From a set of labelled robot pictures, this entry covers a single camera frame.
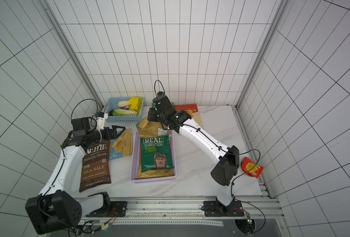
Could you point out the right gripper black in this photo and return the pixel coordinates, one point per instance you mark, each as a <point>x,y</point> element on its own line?
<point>153,115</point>

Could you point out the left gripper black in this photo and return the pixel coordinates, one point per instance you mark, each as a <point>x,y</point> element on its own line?
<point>108,135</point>

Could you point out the sour cream onion chips bag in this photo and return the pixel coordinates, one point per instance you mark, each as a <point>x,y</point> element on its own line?
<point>149,129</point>

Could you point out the beige red cassava chips bag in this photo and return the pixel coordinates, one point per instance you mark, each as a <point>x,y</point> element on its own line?
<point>192,110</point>

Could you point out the green Real chips bag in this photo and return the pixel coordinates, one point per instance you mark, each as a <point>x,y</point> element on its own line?
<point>156,153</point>

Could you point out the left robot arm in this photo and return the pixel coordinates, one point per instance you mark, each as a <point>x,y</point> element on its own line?
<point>54,208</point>

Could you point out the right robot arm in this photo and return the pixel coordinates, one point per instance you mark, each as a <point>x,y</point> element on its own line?
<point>226,159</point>

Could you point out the blue salt chips bag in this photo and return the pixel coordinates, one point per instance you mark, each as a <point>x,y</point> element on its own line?
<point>122,146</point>

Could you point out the blue plastic basket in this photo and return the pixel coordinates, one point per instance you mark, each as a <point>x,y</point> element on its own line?
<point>112,103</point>

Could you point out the purple plastic basket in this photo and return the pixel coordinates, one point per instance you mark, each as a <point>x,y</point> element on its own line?
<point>135,163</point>

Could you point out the white radish toy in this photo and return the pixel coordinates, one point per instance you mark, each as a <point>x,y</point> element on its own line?
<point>123,103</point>

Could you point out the yellow lettuce toy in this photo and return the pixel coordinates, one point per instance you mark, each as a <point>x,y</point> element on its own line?
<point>135,104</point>

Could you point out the brown Kettle sea salt bag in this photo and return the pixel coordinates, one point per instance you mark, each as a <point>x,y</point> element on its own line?
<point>95,166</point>

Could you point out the small red snack packet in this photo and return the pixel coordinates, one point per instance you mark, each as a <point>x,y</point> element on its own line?
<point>250,168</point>

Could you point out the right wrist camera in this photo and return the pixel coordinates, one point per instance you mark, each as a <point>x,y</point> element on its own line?
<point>162,102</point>

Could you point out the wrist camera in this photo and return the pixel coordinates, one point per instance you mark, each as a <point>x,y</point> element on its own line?
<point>162,102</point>
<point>100,120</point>

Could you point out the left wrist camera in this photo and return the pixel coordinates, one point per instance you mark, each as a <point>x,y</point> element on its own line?
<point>100,120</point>

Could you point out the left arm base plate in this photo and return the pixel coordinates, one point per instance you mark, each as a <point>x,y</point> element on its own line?
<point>112,209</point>

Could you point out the aluminium rail frame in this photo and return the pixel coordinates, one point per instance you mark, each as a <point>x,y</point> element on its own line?
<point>188,216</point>

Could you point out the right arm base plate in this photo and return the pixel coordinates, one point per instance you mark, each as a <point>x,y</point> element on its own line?
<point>222,209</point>

